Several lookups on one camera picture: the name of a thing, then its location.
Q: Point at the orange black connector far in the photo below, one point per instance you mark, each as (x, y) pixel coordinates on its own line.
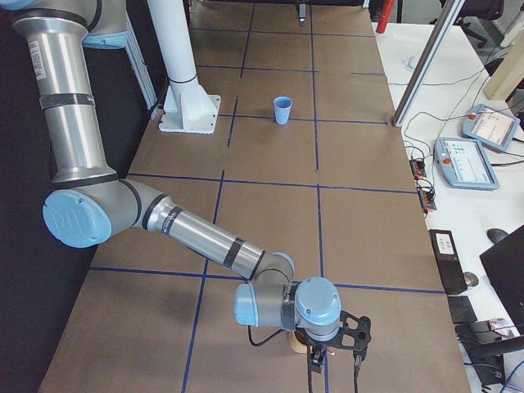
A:
(418, 168)

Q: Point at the black computer mouse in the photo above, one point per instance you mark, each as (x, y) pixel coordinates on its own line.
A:
(496, 235)

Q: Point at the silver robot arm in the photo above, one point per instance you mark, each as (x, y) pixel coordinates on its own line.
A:
(92, 203)

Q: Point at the black box with label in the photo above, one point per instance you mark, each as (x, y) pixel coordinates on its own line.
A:
(447, 260)

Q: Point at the orange black connector near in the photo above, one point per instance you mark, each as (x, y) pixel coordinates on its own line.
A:
(426, 195)

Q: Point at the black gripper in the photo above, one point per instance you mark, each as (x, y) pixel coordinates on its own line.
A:
(315, 346)

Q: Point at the orange black connector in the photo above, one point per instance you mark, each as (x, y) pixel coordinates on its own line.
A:
(418, 168)
(426, 195)

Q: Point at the near teach pendant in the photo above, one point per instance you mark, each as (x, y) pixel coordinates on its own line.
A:
(463, 164)

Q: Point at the far teach pendant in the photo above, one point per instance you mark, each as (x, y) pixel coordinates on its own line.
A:
(493, 128)

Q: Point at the black monitor corner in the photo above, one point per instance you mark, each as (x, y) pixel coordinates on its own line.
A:
(503, 263)

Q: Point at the aluminium frame post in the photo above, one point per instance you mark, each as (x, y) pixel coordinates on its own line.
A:
(449, 14)

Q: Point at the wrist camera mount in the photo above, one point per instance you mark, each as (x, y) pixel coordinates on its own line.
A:
(357, 328)

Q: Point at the teach pendant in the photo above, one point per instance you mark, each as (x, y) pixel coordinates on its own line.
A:
(463, 164)
(493, 128)

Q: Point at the blue ribbed plastic cup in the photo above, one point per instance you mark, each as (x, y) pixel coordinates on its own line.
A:
(282, 109)

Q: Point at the tan ceramic cup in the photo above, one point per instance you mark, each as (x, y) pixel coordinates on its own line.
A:
(297, 342)

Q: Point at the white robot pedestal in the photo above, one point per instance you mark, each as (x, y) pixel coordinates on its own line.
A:
(187, 107)

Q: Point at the red cylinder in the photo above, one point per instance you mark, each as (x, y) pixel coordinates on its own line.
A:
(386, 10)

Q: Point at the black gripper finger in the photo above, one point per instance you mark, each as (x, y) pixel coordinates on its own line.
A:
(301, 14)

